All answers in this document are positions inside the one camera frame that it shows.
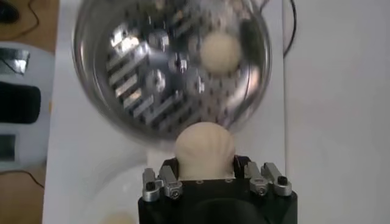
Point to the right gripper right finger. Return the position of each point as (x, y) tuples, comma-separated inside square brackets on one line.
[(259, 182)]

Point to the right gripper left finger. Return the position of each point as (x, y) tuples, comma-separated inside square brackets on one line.
[(170, 185)]

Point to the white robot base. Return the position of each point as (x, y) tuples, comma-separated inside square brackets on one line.
[(42, 143)]

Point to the stainless steel steamer basket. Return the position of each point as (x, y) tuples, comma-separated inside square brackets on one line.
[(137, 76)]

